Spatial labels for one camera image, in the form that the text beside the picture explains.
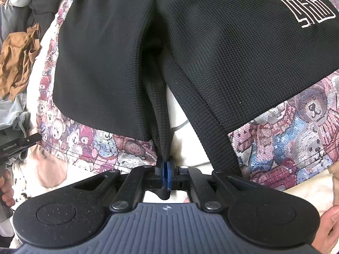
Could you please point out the light blue jeans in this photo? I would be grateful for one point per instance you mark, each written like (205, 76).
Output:
(13, 116)

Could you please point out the pile of black clothes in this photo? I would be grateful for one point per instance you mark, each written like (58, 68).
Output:
(45, 2)

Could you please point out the printed cream blanket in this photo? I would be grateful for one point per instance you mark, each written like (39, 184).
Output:
(190, 150)

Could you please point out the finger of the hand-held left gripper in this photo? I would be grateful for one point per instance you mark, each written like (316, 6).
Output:
(33, 140)

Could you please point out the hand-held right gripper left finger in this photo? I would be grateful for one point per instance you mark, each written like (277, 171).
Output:
(162, 176)

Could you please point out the brown cloth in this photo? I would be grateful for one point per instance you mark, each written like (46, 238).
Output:
(18, 58)

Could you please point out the black bear-patterned shorts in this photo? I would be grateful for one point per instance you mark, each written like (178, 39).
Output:
(225, 58)

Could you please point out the person's left hand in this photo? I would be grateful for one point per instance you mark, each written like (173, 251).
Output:
(5, 187)

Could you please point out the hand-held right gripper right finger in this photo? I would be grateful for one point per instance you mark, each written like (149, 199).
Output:
(169, 176)

